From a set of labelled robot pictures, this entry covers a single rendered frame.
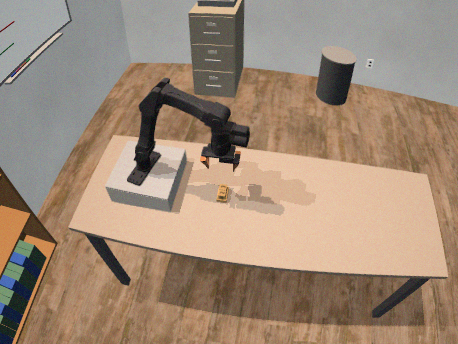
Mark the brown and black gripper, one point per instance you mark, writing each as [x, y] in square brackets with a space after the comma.
[221, 152]

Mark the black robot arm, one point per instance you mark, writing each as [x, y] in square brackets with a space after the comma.
[214, 115]

